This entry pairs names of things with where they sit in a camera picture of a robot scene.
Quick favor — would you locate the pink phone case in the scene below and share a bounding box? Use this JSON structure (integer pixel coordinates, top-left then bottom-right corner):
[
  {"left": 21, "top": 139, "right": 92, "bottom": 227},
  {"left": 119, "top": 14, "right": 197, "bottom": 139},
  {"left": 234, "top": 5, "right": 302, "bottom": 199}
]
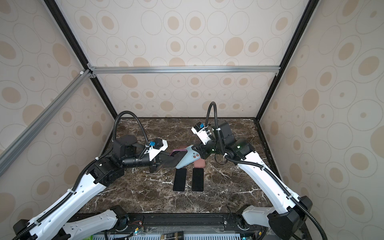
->
[{"left": 194, "top": 159, "right": 206, "bottom": 169}]

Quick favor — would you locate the light blue cased phone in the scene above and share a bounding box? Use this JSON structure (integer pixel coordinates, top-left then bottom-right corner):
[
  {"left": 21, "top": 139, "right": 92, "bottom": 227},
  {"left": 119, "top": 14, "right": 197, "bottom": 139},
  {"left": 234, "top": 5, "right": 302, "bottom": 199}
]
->
[{"left": 176, "top": 145, "right": 201, "bottom": 169}]

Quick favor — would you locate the phone with black screen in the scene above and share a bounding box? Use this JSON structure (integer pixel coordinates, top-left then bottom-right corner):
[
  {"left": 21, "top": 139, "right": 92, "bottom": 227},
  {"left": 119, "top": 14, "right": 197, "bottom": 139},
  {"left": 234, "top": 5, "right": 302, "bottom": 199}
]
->
[{"left": 192, "top": 168, "right": 204, "bottom": 192}]

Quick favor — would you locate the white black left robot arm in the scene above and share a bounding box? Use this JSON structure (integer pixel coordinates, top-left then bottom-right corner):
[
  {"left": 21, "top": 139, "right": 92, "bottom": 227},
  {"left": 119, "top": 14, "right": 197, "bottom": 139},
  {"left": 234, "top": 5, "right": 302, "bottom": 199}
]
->
[{"left": 14, "top": 135, "right": 168, "bottom": 240}]

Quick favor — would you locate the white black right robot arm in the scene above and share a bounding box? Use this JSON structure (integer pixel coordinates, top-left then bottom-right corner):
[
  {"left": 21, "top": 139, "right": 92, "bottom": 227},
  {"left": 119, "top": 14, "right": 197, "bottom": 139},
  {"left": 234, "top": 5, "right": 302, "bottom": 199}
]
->
[{"left": 191, "top": 122, "right": 313, "bottom": 240}]

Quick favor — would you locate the dark bottle at front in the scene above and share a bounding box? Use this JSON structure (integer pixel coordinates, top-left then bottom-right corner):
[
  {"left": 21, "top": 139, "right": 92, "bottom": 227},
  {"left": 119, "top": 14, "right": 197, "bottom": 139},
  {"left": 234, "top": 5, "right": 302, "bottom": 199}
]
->
[{"left": 160, "top": 231, "right": 184, "bottom": 240}]

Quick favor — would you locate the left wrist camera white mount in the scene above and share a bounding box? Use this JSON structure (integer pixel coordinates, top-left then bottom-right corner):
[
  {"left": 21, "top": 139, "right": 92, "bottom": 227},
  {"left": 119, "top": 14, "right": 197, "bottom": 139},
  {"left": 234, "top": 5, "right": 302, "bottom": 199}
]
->
[{"left": 145, "top": 138, "right": 168, "bottom": 162}]

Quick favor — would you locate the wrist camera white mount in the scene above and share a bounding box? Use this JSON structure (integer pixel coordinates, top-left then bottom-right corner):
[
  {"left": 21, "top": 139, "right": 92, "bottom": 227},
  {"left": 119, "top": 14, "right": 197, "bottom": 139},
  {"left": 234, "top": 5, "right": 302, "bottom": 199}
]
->
[
  {"left": 145, "top": 138, "right": 168, "bottom": 162},
  {"left": 191, "top": 122, "right": 216, "bottom": 145}
]

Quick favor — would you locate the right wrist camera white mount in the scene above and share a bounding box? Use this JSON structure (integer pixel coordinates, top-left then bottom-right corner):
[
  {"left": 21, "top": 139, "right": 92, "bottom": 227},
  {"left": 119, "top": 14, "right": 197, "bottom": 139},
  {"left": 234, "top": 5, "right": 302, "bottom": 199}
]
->
[{"left": 191, "top": 122, "right": 216, "bottom": 145}]

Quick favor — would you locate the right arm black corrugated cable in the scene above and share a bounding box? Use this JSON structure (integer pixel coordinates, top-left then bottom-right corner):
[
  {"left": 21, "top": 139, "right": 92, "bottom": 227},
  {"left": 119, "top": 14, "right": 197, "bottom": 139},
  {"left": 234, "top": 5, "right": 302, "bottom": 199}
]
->
[{"left": 204, "top": 101, "right": 328, "bottom": 240}]

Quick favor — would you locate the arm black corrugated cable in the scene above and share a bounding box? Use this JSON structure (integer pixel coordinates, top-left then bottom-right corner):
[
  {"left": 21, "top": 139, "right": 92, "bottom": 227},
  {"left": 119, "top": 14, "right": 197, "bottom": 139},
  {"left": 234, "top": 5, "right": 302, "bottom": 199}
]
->
[
  {"left": 204, "top": 101, "right": 328, "bottom": 240},
  {"left": 11, "top": 110, "right": 151, "bottom": 240}
]

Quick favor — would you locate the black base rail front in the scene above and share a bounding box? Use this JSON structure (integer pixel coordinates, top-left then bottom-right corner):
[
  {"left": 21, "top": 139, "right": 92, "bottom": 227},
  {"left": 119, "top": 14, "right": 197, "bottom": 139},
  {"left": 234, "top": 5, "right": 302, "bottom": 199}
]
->
[{"left": 54, "top": 212, "right": 268, "bottom": 240}]

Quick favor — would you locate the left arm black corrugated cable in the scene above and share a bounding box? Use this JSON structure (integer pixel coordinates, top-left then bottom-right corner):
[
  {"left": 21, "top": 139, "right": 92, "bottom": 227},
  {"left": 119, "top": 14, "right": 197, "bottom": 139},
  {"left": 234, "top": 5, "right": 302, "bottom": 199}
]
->
[{"left": 11, "top": 110, "right": 151, "bottom": 240}]

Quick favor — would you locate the horizontal aluminium rail back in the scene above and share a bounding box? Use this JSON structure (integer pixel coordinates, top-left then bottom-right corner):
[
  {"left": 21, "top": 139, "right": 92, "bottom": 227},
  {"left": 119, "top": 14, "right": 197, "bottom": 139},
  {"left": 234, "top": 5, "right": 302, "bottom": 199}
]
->
[{"left": 89, "top": 66, "right": 281, "bottom": 74}]

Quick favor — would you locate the diagonal aluminium rail left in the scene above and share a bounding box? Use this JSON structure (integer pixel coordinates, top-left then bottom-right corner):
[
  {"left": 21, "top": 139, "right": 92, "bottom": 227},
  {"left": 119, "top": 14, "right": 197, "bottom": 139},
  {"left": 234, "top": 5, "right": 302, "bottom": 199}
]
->
[{"left": 1, "top": 70, "right": 91, "bottom": 175}]

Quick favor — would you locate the black corner frame post right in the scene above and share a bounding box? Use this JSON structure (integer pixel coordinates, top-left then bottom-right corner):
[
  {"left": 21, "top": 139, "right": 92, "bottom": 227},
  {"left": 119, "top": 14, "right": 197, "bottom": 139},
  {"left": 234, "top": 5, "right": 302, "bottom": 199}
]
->
[{"left": 255, "top": 0, "right": 320, "bottom": 123}]

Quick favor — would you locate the black corner frame post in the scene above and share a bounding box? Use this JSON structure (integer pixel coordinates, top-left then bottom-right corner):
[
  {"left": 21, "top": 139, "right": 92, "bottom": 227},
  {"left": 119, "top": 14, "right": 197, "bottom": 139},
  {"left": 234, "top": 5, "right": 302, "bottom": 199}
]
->
[
  {"left": 255, "top": 0, "right": 320, "bottom": 123},
  {"left": 43, "top": 0, "right": 120, "bottom": 122}
]

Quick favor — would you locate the black corner frame post left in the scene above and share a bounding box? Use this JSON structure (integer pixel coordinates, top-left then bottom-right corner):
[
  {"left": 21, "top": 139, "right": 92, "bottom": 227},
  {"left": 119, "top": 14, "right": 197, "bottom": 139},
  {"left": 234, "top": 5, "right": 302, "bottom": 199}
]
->
[{"left": 43, "top": 0, "right": 120, "bottom": 122}]

